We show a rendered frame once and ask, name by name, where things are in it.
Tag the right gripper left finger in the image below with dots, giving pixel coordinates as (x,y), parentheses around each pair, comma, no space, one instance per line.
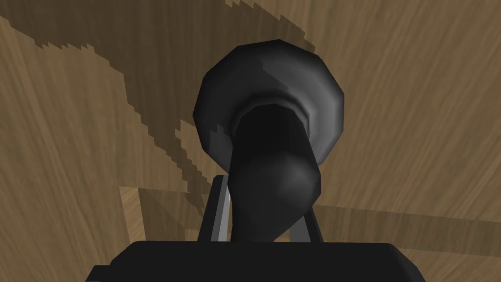
(216,211)

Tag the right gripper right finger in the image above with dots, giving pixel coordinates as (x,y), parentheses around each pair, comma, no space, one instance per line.
(307,229)

